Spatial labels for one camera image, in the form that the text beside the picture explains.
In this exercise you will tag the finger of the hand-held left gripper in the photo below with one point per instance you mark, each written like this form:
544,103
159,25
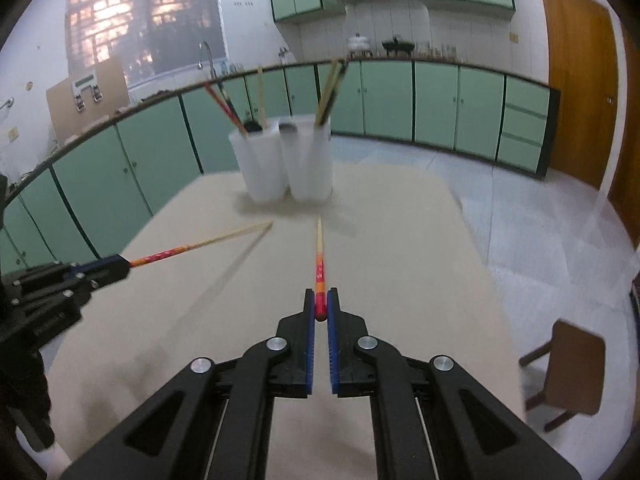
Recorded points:
100,263
112,272

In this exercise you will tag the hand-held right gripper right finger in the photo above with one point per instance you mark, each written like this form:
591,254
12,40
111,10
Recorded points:
333,345

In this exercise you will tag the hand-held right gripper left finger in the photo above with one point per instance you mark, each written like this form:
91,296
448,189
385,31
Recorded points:
309,345

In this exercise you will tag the red patterned wooden chopstick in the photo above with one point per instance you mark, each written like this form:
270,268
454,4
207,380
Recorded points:
320,280
165,255
220,105

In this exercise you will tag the white plastic utensil container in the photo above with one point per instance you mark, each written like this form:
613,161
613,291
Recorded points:
257,165
307,160

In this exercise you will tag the black chopstick with gold band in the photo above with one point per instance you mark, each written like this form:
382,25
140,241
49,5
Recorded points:
232,107
337,85

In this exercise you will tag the person's left hand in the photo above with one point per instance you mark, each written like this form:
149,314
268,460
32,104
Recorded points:
25,395

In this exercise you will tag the green lower kitchen cabinets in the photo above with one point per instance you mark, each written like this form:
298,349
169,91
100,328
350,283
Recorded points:
150,145

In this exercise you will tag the cardboard box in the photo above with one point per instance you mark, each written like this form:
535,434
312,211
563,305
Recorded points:
65,115

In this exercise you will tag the chrome kitchen faucet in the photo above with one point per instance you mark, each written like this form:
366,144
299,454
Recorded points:
206,52

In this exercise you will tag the wooden chair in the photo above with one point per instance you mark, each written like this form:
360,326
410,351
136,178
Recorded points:
575,365

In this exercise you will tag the window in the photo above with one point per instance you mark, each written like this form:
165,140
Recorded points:
140,15

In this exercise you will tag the small chrome tap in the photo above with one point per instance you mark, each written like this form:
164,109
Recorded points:
284,54

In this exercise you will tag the white cooking pot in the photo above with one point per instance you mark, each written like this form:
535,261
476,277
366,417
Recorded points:
360,45

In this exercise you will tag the black wok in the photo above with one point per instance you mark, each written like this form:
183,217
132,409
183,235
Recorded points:
398,46

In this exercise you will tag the row of glass jars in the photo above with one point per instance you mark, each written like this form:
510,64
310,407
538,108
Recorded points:
437,51

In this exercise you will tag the wooden door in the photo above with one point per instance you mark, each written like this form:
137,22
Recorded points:
575,85

